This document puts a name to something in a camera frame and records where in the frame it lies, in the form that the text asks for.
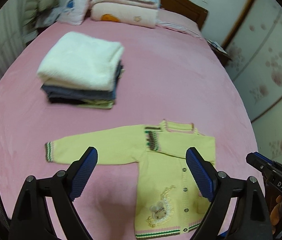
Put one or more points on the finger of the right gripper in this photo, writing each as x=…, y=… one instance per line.
x=264, y=169
x=260, y=159

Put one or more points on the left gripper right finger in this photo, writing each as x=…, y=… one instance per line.
x=237, y=207

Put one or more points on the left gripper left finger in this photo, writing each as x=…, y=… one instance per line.
x=31, y=218

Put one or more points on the yellow knitted child cardigan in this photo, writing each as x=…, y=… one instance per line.
x=168, y=201

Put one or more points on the person's right hand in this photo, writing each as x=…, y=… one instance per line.
x=275, y=214

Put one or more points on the dark wooden nightstand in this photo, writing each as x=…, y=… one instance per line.
x=220, y=53

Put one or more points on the white floral wardrobe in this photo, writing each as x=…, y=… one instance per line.
x=251, y=34

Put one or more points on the pink bed blanket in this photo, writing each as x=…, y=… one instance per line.
x=168, y=75

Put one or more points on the black folded garment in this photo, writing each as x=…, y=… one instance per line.
x=66, y=101

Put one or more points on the blue grey folded garment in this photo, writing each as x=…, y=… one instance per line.
x=55, y=91

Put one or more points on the light green folded garment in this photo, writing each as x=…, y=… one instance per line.
x=97, y=104

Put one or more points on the white fluffy folded garment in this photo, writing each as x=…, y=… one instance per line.
x=79, y=61

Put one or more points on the dark wooden headboard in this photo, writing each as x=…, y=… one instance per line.
x=183, y=7

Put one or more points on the beige puffer jacket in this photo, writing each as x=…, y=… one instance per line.
x=33, y=9

